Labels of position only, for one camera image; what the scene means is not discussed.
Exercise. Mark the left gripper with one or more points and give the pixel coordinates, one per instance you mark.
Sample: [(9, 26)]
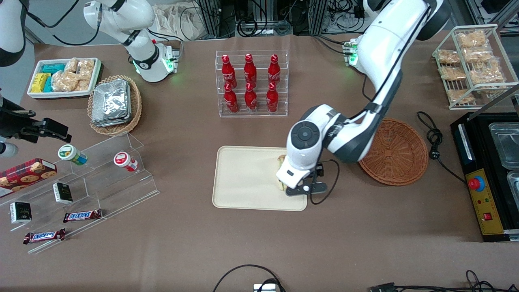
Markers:
[(320, 172)]

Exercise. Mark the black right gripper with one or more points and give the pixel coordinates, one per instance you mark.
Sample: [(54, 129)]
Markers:
[(12, 123)]

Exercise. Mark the plastic-wrapped sandwich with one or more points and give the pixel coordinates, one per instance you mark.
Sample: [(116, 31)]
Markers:
[(281, 184)]

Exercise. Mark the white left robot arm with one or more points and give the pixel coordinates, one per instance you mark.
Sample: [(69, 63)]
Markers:
[(385, 48)]

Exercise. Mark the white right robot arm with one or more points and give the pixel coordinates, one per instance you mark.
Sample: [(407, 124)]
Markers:
[(121, 18)]

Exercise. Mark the cream plastic tray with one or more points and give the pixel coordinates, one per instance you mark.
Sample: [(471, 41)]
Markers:
[(247, 178)]

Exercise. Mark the brown wicker basket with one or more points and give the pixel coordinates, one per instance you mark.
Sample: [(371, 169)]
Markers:
[(395, 156)]

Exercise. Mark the light wicker basket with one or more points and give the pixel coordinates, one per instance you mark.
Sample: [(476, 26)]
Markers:
[(136, 105)]

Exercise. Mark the green-lidded cup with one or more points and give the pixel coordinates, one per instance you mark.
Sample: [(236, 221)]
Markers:
[(71, 154)]

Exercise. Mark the white rectangular snack bin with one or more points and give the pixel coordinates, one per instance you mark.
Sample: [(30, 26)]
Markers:
[(34, 95)]

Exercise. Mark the teal snack packet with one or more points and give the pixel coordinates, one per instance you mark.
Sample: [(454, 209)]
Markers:
[(52, 68), (48, 85)]

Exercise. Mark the bagged crispy snack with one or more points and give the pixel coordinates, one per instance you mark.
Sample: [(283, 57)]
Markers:
[(86, 69), (477, 54), (71, 65), (460, 96), (82, 85), (448, 56), (470, 39), (65, 81), (452, 73), (486, 74)]

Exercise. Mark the yellow snack packet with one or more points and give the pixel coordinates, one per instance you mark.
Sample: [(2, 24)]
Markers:
[(39, 82)]

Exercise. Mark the red cookie box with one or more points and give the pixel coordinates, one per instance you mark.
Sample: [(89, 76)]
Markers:
[(24, 174)]

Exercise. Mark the small black box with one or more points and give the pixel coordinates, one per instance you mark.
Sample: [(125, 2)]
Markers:
[(63, 193), (20, 213)]

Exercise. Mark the red-lidded cup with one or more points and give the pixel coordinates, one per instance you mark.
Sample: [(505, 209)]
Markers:
[(123, 160)]

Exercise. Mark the clear acrylic stepped display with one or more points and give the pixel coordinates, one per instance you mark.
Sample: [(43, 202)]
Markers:
[(117, 190)]

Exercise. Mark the red cola bottle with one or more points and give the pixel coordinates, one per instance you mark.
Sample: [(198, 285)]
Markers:
[(231, 100), (274, 71), (250, 99), (228, 73), (272, 99), (250, 71)]

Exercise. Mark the clear acrylic bottle rack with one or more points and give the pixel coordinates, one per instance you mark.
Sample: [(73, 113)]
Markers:
[(251, 115)]

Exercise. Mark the Snickers bar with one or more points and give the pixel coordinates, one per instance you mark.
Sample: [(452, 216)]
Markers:
[(82, 215), (44, 236)]

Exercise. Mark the small silver device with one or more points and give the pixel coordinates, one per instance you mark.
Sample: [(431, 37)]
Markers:
[(264, 288)]

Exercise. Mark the black machine with yellow panel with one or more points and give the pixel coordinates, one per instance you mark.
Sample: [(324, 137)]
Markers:
[(484, 162)]

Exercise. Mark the steel pan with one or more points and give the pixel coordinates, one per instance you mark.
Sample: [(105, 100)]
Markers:
[(514, 186), (505, 144)]

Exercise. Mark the grey metal bar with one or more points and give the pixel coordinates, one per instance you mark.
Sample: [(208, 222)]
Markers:
[(498, 97)]

